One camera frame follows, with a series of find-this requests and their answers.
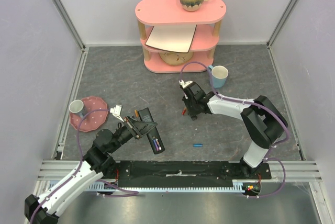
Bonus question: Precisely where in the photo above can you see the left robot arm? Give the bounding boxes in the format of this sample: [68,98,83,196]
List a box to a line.
[24,116,157,223]

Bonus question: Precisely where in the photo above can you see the beige painted bowl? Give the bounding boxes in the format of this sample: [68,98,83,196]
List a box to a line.
[159,52,193,66]

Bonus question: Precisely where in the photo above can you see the pink three-tier shelf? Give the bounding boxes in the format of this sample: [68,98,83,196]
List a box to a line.
[135,0,226,73]

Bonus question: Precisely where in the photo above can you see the blue purple battery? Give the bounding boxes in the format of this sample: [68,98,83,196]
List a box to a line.
[155,138,162,150]

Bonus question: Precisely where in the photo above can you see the slotted cable duct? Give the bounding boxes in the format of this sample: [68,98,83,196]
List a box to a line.
[47,179,248,192]

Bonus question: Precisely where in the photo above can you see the purple cable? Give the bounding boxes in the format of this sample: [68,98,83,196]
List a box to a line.
[30,108,139,223]
[180,61,290,199]

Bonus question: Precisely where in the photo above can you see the grey white cup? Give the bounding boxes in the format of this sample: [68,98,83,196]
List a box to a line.
[69,99,86,119]

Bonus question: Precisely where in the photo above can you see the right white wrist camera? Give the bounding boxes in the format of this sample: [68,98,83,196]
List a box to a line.
[178,80,193,90]

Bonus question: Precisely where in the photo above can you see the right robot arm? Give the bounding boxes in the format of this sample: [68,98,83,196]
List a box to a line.
[179,80,289,179]

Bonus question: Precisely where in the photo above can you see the white black-edged board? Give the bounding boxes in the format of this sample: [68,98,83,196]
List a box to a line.
[145,24,197,53]

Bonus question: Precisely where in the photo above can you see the black remote control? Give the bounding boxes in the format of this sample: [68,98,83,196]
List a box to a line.
[138,107,165,154]

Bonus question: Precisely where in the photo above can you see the light blue mug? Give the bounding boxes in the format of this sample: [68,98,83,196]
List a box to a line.
[208,65,229,89]

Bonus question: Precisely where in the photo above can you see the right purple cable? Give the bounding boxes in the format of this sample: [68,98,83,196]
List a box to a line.
[180,61,290,199]

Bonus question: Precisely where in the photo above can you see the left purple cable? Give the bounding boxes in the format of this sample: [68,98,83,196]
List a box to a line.
[30,108,139,223]

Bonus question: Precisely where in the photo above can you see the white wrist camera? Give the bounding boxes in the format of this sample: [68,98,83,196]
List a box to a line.
[109,105,124,122]
[178,80,193,90]

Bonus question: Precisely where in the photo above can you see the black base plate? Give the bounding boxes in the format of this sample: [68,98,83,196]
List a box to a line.
[87,160,272,185]

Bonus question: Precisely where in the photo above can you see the pink polka-dot plate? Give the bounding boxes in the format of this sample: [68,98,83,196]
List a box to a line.
[70,96,108,132]

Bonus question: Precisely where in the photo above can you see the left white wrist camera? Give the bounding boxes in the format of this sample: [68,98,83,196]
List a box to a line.
[109,105,124,122]

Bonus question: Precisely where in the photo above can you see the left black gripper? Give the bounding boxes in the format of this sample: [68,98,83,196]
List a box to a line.
[108,115,157,153]

